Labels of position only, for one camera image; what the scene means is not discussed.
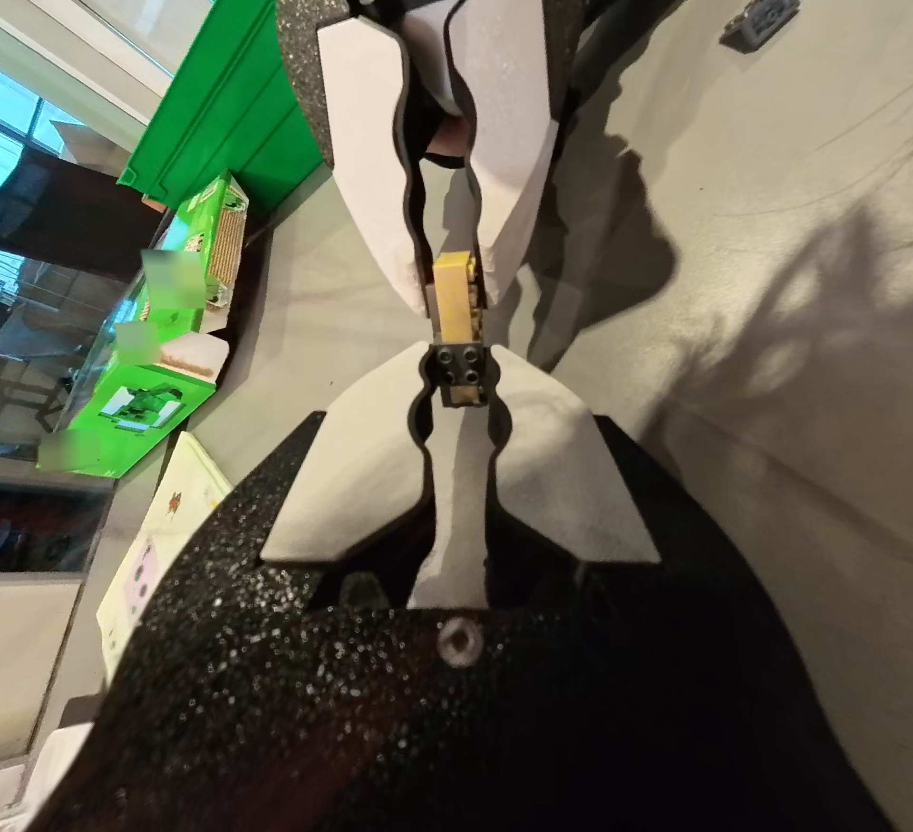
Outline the green plastic crate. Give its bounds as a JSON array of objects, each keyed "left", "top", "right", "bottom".
[{"left": 116, "top": 0, "right": 329, "bottom": 216}]

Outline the open instruction booklet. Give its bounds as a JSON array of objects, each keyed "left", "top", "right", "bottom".
[{"left": 96, "top": 431, "right": 235, "bottom": 687}]

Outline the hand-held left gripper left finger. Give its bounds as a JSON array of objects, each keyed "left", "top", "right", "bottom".
[{"left": 259, "top": 341, "right": 437, "bottom": 567}]

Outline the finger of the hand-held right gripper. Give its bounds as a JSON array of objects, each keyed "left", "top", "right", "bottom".
[
  {"left": 316, "top": 18, "right": 436, "bottom": 317},
  {"left": 444, "top": 0, "right": 562, "bottom": 311}
]

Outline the yellow brick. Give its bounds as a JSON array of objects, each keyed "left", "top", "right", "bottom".
[{"left": 431, "top": 251, "right": 489, "bottom": 344}]

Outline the black mesh office chair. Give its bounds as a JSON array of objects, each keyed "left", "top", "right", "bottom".
[{"left": 0, "top": 147, "right": 168, "bottom": 270}]

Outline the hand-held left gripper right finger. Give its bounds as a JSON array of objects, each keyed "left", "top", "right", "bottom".
[{"left": 487, "top": 345, "right": 662, "bottom": 568}]

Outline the green cardboard toy box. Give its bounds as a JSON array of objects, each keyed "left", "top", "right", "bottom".
[{"left": 36, "top": 169, "right": 251, "bottom": 476}]

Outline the grey desk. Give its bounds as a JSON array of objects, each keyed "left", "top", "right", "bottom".
[{"left": 64, "top": 0, "right": 913, "bottom": 832}]

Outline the dark grey square brick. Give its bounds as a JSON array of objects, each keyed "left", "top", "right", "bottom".
[{"left": 719, "top": 0, "right": 801, "bottom": 54}]

